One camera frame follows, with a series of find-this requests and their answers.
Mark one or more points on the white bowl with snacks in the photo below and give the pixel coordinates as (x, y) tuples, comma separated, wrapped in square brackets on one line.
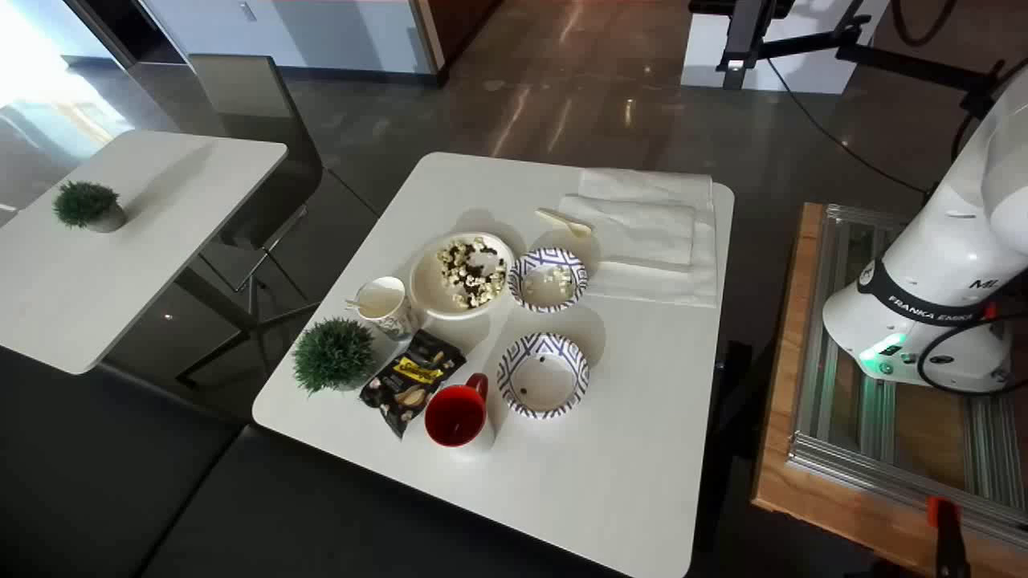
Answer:
[(430, 289)]

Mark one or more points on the red mug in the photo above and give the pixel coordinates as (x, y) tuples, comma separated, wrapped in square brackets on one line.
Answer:
[(454, 416)]

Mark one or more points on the blue patterned bowl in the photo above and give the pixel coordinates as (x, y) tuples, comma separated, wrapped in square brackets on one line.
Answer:
[(542, 373), (551, 281)]

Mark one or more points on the white side table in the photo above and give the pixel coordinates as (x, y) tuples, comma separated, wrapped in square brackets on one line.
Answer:
[(96, 279)]

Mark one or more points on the large green potted plant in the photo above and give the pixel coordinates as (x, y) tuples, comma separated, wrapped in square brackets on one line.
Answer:
[(330, 355)]

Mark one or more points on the small green potted plant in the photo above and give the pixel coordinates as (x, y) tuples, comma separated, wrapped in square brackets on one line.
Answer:
[(83, 204)]

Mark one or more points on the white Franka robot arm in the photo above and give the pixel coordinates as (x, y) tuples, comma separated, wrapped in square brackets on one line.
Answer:
[(952, 244)]

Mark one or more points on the black chair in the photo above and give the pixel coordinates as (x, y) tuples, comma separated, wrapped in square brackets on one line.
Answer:
[(257, 107)]

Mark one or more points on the white cabinet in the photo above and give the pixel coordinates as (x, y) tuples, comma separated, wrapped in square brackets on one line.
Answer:
[(321, 34)]

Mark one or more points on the black snack packet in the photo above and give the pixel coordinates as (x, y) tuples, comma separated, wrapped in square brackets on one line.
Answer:
[(411, 373)]

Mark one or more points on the dark bench seat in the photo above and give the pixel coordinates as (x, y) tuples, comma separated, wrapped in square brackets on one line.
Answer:
[(106, 484)]

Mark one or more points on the wooden base board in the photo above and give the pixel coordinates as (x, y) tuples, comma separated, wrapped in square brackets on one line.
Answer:
[(779, 429)]

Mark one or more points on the black camera stand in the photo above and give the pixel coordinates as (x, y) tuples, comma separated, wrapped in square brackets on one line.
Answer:
[(812, 44)]

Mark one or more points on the red clamp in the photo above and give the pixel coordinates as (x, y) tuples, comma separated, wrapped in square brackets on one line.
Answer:
[(948, 532)]

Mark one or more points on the white cup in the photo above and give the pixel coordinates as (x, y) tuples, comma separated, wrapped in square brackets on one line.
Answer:
[(379, 300)]

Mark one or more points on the mixed food pile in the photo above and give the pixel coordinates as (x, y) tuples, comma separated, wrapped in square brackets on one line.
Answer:
[(471, 275)]

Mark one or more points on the small folded paper towel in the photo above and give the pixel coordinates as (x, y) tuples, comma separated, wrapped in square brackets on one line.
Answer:
[(643, 231)]

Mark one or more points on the white folded cloth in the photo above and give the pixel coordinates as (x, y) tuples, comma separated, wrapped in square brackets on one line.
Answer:
[(654, 283)]

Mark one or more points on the white food piece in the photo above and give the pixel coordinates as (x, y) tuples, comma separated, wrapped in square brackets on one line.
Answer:
[(488, 260)]

